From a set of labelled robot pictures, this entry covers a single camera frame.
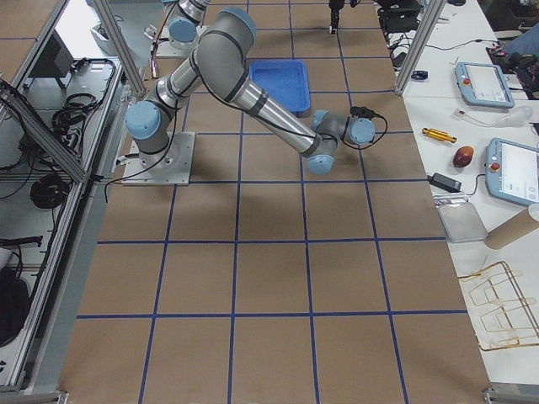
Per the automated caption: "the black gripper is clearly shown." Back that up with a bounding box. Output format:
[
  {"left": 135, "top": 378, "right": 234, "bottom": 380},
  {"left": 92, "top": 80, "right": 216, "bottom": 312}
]
[{"left": 328, "top": 0, "right": 344, "bottom": 34}]

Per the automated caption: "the teach pendant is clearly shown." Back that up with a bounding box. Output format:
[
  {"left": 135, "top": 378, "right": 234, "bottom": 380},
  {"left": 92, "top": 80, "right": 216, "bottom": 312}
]
[
  {"left": 485, "top": 138, "right": 538, "bottom": 206},
  {"left": 454, "top": 62, "right": 515, "bottom": 109}
]

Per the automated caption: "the cardboard tube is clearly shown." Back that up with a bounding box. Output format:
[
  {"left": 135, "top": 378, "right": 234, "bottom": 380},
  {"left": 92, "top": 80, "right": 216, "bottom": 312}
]
[{"left": 484, "top": 203, "right": 538, "bottom": 250}]

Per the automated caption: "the black power adapter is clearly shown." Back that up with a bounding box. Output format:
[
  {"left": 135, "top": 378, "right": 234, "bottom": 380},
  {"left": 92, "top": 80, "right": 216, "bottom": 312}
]
[{"left": 427, "top": 173, "right": 462, "bottom": 193}]

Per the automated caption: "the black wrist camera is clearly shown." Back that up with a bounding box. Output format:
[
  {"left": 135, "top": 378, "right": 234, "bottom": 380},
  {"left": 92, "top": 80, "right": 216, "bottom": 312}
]
[{"left": 350, "top": 106, "right": 376, "bottom": 120}]

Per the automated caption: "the aluminium frame post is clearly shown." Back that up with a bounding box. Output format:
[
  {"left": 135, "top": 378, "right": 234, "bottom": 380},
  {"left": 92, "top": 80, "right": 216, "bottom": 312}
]
[{"left": 394, "top": 0, "right": 446, "bottom": 96}]

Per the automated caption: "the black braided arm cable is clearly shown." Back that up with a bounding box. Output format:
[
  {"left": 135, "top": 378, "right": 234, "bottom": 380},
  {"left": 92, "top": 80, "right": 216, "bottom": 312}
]
[{"left": 340, "top": 111, "right": 389, "bottom": 149}]

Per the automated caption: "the red mango fruit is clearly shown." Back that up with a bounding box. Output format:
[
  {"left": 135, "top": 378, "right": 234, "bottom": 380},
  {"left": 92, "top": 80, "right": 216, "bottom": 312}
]
[{"left": 452, "top": 146, "right": 474, "bottom": 168}]

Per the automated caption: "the small blue black device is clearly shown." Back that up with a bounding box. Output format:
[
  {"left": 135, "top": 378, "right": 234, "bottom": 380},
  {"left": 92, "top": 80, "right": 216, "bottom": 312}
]
[{"left": 410, "top": 70, "right": 429, "bottom": 82}]

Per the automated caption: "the upper teach pendant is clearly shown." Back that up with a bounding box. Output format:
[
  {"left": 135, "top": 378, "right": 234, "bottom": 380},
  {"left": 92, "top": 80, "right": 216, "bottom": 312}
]
[{"left": 454, "top": 62, "right": 515, "bottom": 109}]

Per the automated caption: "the blue plastic tray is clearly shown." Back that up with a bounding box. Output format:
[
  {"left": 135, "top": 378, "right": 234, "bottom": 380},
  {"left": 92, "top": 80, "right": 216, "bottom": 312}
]
[{"left": 249, "top": 59, "right": 311, "bottom": 118}]

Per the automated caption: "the clear plastic lidded box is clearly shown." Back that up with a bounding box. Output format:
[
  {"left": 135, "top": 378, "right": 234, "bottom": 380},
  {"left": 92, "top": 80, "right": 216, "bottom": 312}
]
[{"left": 435, "top": 197, "right": 487, "bottom": 243}]

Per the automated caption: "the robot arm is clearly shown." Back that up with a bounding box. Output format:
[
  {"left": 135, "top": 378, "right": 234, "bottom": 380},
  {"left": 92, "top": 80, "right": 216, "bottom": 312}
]
[
  {"left": 125, "top": 7, "right": 378, "bottom": 175},
  {"left": 161, "top": 1, "right": 345, "bottom": 45}
]

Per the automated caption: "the lower teach pendant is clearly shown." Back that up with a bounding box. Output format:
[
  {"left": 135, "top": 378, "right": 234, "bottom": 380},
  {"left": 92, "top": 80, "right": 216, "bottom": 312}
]
[{"left": 485, "top": 138, "right": 538, "bottom": 206}]

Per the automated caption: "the gold brass cylinder tool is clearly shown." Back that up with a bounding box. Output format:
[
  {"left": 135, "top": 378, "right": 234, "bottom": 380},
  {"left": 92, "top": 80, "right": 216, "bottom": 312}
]
[{"left": 421, "top": 128, "right": 457, "bottom": 144}]

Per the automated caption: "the gold wire rack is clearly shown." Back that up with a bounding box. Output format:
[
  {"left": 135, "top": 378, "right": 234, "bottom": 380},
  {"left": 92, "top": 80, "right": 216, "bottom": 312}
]
[{"left": 458, "top": 261, "right": 538, "bottom": 352}]

